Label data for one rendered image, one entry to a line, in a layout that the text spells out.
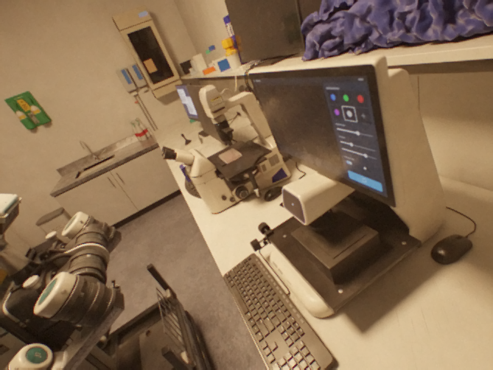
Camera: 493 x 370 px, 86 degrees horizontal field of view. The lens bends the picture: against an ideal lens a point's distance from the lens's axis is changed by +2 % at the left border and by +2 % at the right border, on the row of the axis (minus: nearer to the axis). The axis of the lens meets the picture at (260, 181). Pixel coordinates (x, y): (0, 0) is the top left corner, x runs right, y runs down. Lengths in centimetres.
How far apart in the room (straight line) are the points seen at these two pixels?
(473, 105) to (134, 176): 310
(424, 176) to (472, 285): 28
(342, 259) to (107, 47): 357
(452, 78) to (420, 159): 35
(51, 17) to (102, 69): 61
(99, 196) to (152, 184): 57
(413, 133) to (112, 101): 352
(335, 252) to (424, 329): 25
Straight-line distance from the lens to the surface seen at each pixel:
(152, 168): 336
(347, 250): 70
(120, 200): 349
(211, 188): 124
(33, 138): 402
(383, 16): 82
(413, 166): 73
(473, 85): 99
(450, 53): 70
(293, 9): 125
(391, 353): 74
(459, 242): 90
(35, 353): 116
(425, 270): 86
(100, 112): 385
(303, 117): 62
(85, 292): 99
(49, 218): 400
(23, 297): 120
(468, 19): 74
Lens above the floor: 143
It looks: 29 degrees down
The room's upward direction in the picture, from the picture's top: 22 degrees counter-clockwise
